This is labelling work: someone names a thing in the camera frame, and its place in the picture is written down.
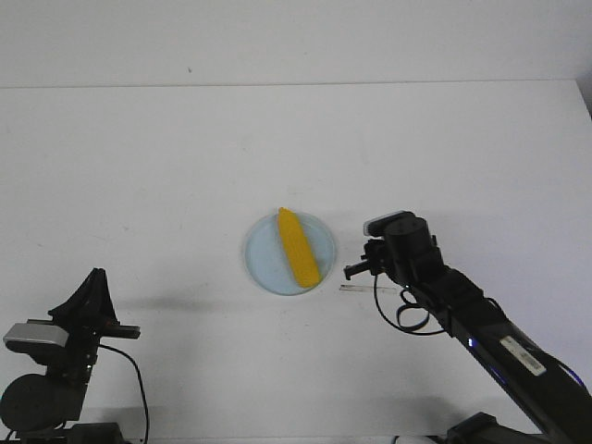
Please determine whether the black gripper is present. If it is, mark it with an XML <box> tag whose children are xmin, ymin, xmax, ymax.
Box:
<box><xmin>26</xmin><ymin>268</ymin><xmax>141</xmax><ymax>339</ymax></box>
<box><xmin>343</xmin><ymin>239</ymin><xmax>392</xmax><ymax>280</ymax></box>

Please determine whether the yellow corn cob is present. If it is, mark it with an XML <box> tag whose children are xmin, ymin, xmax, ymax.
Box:
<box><xmin>277</xmin><ymin>207</ymin><xmax>321</xmax><ymax>289</ymax></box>

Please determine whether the light blue round plate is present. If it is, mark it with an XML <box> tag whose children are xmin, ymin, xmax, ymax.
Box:
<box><xmin>243</xmin><ymin>210</ymin><xmax>336</xmax><ymax>296</ymax></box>

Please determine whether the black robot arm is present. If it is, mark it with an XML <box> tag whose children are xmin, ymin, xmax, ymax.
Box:
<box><xmin>105</xmin><ymin>207</ymin><xmax>591</xmax><ymax>438</ymax></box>
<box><xmin>1</xmin><ymin>268</ymin><xmax>140</xmax><ymax>443</ymax></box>

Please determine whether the clear tape strip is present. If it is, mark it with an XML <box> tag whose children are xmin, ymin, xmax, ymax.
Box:
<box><xmin>339</xmin><ymin>284</ymin><xmax>399</xmax><ymax>294</ymax></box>

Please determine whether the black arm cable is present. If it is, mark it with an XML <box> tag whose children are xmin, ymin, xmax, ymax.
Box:
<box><xmin>97</xmin><ymin>342</ymin><xmax>151</xmax><ymax>444</ymax></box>
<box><xmin>372</xmin><ymin>272</ymin><xmax>452</xmax><ymax>336</ymax></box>

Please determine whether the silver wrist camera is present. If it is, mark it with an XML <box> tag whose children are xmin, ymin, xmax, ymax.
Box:
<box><xmin>363</xmin><ymin>211</ymin><xmax>414</xmax><ymax>238</ymax></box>

